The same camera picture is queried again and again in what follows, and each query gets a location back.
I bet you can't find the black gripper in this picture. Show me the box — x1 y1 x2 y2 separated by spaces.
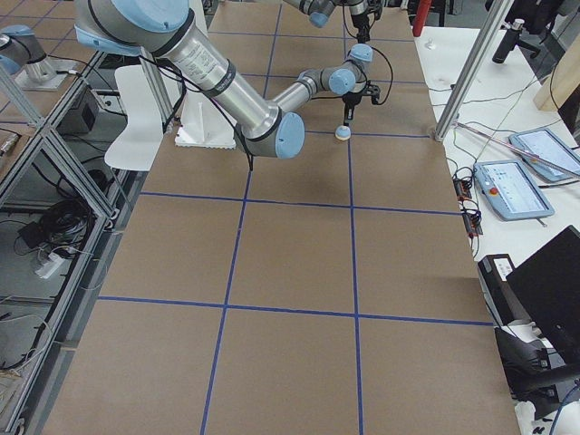
342 92 363 127
351 14 370 43

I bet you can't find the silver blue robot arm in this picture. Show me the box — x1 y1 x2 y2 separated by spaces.
285 0 382 44
74 1 382 159

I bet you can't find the pink green stick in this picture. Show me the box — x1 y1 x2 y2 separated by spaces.
454 121 579 179

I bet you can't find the near blue teach pendant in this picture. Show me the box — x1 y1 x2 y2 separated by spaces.
473 159 555 221

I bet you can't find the blue teach pendant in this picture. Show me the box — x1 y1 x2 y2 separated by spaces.
473 159 555 221
508 128 579 182

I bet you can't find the brown paper table mat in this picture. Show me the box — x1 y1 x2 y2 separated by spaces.
43 10 518 434

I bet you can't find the far blue teach pendant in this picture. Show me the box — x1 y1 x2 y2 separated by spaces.
508 128 579 182

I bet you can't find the white plastic chair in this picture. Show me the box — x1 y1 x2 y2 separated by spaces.
104 65 164 171

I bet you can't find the black laptop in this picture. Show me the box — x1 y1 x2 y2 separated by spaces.
507 225 579 361

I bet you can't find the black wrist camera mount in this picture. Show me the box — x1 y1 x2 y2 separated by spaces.
362 81 382 105

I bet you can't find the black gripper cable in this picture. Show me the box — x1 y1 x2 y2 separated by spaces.
362 44 394 108

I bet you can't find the aluminium frame post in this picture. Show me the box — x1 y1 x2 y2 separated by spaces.
433 0 514 142

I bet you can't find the white camera column pedestal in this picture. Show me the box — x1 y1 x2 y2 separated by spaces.
175 92 237 150

